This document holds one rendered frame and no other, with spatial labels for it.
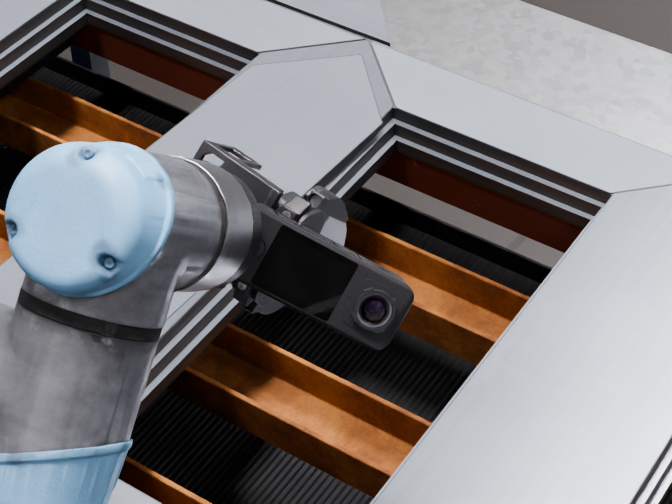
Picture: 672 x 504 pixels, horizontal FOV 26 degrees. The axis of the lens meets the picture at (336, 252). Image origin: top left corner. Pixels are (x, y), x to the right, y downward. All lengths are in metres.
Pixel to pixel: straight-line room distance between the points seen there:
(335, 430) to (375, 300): 0.65
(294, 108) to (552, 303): 0.39
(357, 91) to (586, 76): 0.36
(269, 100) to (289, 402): 0.34
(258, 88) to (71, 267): 0.95
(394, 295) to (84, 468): 0.23
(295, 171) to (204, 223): 0.77
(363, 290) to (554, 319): 0.53
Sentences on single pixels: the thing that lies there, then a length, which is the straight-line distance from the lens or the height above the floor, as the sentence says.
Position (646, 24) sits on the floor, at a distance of 3.30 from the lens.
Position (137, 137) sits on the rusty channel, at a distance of 1.83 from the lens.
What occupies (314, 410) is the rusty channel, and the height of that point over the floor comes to 0.68.
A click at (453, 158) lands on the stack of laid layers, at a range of 1.59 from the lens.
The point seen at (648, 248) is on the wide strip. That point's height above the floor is 0.86.
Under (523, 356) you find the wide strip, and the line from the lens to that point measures 1.35.
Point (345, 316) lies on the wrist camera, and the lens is 0.87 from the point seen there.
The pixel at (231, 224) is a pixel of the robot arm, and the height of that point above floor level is 1.32.
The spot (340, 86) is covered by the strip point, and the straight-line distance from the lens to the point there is 1.64.
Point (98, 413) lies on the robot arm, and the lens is 0.73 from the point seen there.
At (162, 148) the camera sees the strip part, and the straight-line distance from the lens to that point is 1.56.
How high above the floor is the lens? 1.86
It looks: 44 degrees down
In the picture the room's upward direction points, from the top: straight up
